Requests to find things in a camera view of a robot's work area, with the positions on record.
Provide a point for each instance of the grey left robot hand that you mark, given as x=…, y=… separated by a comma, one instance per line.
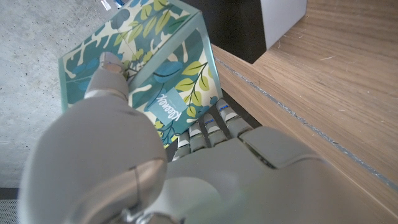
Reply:
x=124, y=174

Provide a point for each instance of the teal floral tissue box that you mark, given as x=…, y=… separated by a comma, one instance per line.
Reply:
x=164, y=62

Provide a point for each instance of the black and white box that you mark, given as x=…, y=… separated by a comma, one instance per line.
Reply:
x=236, y=28

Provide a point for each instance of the grey tape outline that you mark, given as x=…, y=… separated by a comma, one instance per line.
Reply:
x=295, y=116

